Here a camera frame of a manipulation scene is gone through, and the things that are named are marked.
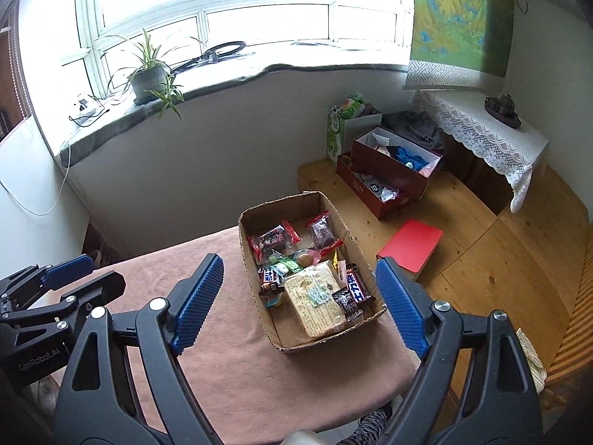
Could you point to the dark chocolate bar packet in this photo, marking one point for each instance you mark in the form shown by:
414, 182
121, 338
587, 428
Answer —
352, 311

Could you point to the packaged sliced bread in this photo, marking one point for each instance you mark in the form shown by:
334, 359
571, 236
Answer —
310, 292

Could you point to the landscape wall painting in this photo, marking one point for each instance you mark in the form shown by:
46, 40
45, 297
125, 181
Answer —
460, 44

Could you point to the red dark snack bag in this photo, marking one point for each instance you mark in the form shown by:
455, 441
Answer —
322, 234

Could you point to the dark red shoe box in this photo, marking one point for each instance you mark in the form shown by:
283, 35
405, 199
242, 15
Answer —
386, 171

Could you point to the red box lid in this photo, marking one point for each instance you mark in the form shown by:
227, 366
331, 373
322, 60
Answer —
412, 246

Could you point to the light green candy packet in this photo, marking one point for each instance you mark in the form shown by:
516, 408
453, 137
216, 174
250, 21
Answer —
285, 266

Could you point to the potted spider plant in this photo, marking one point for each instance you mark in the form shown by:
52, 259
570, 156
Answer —
152, 79

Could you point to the red clear snack bag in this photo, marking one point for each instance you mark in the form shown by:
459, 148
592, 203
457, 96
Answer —
282, 238

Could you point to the green printed gift bag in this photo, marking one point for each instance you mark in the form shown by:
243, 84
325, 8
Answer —
354, 117

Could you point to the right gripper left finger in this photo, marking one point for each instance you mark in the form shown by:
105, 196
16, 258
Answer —
98, 402

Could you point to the blue chocolate bar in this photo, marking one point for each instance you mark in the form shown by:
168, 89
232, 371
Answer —
356, 284

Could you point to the brown cardboard box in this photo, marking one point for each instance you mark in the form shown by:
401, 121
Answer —
276, 313

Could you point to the white lace table cover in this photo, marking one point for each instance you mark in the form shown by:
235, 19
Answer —
514, 154

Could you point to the pink table cloth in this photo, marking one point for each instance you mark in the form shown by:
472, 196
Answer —
251, 392

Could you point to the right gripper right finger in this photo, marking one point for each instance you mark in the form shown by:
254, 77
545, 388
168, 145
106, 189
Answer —
499, 403

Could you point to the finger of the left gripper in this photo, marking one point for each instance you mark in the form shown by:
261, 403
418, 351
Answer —
69, 271
76, 304

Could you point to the packaged braised egg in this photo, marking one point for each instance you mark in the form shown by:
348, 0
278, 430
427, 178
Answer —
307, 257

